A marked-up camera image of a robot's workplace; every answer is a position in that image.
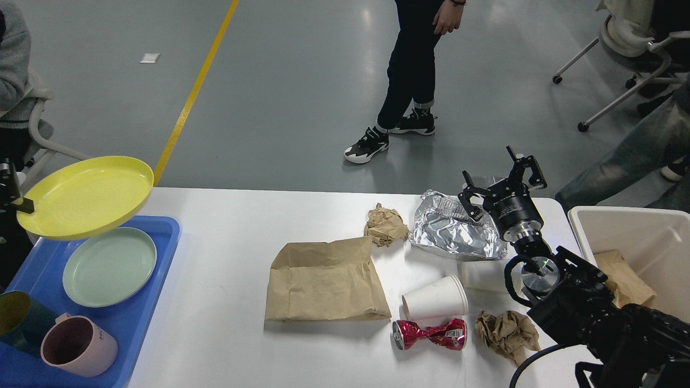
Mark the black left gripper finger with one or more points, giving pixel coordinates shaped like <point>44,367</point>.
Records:
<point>23,204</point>

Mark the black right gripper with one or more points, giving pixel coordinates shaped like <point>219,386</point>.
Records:
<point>508,203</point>

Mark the yellow plate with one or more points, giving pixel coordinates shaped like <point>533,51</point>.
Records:
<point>88,198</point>

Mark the pink mug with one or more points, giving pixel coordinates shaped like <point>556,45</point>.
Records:
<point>77,345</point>

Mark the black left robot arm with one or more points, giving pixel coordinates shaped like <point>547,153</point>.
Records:
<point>11,196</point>

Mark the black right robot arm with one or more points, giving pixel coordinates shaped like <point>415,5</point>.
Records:
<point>567,298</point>

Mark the crumpled aluminium foil tray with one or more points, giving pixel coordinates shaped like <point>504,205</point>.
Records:
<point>442,226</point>

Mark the white paper cup behind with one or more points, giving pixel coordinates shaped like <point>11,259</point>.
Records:
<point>484,275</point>

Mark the white paper cup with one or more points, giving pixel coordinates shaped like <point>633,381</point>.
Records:
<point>442,298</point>
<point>484,275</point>

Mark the pale green plate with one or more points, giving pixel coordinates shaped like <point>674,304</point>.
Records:
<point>110,268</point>

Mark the white office chair left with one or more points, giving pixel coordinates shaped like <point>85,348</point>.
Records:
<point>41,93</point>

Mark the white office chair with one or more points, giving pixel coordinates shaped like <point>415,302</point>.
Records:
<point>628,37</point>
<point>41,93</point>

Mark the dark teal mug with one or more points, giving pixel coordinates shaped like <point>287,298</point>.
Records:
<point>25,322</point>

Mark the white paper cup front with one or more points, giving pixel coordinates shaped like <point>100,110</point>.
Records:
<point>442,298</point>

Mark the small crumpled brown paper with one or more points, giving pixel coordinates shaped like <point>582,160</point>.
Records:
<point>384,226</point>

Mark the person in blue jeans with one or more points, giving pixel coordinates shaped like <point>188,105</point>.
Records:
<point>659,139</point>

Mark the person in black trousers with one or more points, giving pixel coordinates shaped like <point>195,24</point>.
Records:
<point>411,74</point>

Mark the large crumpled brown paper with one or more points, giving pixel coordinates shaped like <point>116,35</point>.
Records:
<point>509,334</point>

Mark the crushed red soda can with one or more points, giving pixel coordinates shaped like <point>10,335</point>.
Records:
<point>451,335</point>

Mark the brown paper in bin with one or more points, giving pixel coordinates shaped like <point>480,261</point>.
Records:
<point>626,285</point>

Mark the beige plastic bin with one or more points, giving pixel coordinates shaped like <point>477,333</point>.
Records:
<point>654,243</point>

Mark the flat brown paper bag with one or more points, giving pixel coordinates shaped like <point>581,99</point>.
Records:
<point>325,281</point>

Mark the white office chair right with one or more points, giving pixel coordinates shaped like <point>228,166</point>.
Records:
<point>628,37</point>

